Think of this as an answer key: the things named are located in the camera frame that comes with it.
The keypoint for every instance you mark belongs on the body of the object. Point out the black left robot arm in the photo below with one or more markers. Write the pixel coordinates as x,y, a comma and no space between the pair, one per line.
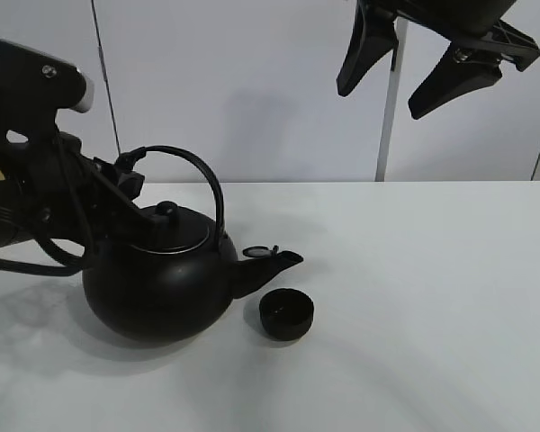
49,190

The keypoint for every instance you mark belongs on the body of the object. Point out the black round teapot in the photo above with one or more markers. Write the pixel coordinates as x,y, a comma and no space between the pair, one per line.
177,271

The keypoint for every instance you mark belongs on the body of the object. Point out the white vertical wall post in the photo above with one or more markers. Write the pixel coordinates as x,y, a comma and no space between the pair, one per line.
401,28

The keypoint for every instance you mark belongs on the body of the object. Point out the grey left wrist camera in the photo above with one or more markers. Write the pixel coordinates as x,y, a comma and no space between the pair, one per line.
31,76

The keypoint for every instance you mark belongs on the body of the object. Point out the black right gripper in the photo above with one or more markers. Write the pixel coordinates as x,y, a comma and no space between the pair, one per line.
480,41

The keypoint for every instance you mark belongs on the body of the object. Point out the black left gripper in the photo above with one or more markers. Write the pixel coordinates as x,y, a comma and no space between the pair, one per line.
50,190

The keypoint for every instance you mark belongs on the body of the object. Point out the small black teacup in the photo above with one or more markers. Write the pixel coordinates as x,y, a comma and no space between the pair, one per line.
286,314

